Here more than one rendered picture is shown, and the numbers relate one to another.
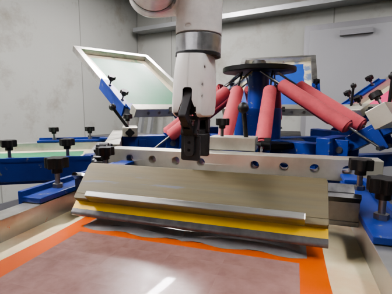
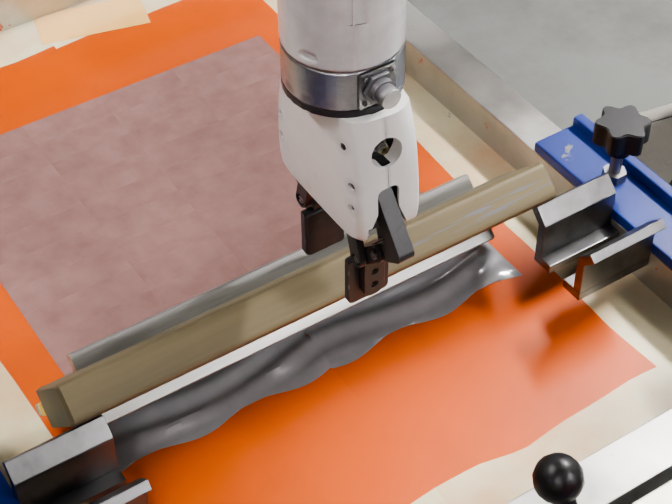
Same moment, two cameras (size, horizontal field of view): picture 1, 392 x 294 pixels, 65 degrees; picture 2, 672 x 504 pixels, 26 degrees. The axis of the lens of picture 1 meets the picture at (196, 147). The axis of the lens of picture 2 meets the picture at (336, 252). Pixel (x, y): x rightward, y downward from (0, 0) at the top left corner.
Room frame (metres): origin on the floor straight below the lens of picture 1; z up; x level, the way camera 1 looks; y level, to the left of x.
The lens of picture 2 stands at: (0.96, -0.55, 1.78)
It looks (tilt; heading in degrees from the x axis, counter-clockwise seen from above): 45 degrees down; 129
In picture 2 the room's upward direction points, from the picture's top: straight up
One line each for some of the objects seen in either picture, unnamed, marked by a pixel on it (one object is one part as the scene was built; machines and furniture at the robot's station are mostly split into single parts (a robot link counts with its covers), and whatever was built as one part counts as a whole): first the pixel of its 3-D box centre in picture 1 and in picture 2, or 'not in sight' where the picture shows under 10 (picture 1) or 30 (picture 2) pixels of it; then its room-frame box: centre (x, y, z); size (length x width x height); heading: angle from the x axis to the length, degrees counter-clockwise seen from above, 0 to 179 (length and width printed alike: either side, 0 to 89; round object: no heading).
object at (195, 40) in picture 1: (199, 46); (349, 59); (0.53, -0.01, 1.26); 0.09 x 0.07 x 0.03; 162
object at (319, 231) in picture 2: (188, 140); (313, 201); (0.49, 0.01, 1.10); 0.03 x 0.03 x 0.07; 72
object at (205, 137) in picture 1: (202, 136); (376, 269); (0.56, -0.01, 1.10); 0.03 x 0.03 x 0.07; 72
